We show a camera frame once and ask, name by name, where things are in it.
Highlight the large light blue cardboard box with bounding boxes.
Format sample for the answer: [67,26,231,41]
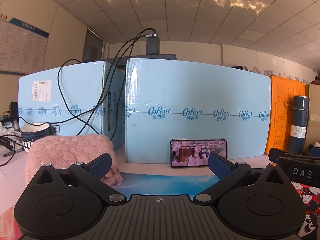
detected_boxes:
[124,58,272,163]

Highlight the dark grey desk partition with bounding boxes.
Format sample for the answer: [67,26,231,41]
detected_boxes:
[104,54,177,67]

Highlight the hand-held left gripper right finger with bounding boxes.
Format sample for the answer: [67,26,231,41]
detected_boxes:
[192,152,293,205]

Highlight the beige cardboard box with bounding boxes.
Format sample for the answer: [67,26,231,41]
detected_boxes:
[306,84,320,153]

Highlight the pink knitted sweater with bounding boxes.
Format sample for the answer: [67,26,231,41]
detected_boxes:
[25,134,123,187]

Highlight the blue vacuum bottle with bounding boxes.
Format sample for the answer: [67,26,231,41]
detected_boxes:
[287,95,309,155]

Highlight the printed desk mat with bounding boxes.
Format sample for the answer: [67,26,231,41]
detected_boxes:
[0,172,320,240]

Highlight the black cable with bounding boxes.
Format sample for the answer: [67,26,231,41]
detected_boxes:
[57,29,158,120]
[72,31,158,142]

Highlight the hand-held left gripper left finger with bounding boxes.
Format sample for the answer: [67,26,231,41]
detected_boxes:
[26,153,128,205]

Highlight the white mug dark key print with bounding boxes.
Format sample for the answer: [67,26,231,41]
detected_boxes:
[20,122,51,153]

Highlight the grey door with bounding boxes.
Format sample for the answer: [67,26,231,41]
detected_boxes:
[82,27,104,63]

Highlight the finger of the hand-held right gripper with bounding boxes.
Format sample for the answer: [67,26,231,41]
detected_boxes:
[276,156,320,166]
[268,147,320,160]

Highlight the orange cardboard box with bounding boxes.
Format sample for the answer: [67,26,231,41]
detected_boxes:
[264,75,309,155]

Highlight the black marker pen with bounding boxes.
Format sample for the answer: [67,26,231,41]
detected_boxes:
[2,147,25,157]

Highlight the wall poster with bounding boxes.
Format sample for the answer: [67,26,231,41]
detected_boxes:
[0,12,50,73]

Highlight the dark grey adapter block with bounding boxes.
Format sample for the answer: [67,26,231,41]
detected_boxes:
[146,33,160,55]

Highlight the black smartphone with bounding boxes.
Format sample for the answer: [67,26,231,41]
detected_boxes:
[170,138,228,168]

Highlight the light blue box white label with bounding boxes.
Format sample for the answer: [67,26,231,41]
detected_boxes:
[18,60,125,152]

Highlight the black stand device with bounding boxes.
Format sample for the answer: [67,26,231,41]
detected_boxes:
[9,102,19,121]

